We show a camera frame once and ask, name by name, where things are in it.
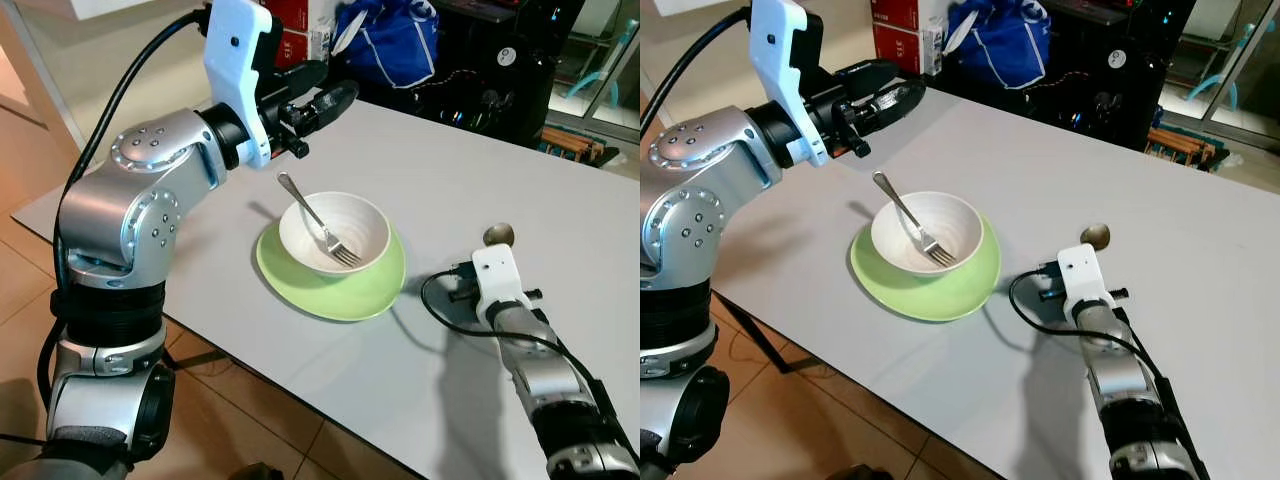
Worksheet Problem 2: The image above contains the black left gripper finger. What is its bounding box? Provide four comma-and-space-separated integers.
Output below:
298, 80, 360, 133
285, 58, 333, 93
848, 58, 906, 93
860, 80, 927, 133

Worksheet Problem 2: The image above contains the blue fabric bag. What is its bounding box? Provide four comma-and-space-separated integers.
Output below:
945, 0, 1053, 89
335, 0, 441, 89

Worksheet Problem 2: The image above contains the silver metal fork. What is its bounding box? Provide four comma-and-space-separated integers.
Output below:
277, 172, 363, 268
872, 172, 959, 268

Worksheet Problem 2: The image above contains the green plate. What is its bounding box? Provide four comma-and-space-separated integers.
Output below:
256, 222, 407, 322
850, 218, 1002, 322

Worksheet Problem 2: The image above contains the white ceramic bowl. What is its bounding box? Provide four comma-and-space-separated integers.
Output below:
870, 192, 986, 276
278, 192, 392, 275

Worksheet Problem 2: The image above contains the black cabinet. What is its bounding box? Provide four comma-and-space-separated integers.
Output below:
415, 0, 586, 146
1030, 0, 1196, 151

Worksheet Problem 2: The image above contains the brown wooden rack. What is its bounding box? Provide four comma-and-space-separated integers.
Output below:
540, 125, 608, 166
1145, 125, 1221, 171

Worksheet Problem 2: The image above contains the white shelf board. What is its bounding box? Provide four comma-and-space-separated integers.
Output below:
655, 0, 751, 16
68, 0, 206, 21

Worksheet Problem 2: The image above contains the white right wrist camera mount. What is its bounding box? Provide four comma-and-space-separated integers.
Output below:
470, 243, 536, 326
1057, 245, 1118, 326

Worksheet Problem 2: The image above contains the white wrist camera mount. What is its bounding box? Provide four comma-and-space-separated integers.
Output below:
470, 243, 536, 326
203, 0, 288, 169
750, 0, 831, 169
1057, 245, 1118, 326

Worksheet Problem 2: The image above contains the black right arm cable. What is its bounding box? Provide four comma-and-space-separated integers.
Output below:
420, 268, 641, 471
1008, 268, 1211, 480

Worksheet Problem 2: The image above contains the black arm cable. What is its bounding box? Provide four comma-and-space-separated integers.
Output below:
640, 8, 751, 131
38, 8, 211, 406
1008, 268, 1211, 480
420, 268, 641, 471

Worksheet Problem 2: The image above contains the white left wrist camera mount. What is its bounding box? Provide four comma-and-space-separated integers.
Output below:
750, 0, 831, 169
203, 0, 288, 169

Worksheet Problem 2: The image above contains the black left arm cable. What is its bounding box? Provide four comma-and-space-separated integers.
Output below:
640, 8, 751, 131
38, 8, 211, 406

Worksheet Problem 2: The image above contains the black table frame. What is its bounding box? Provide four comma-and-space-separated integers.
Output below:
160, 320, 236, 373
712, 293, 801, 376

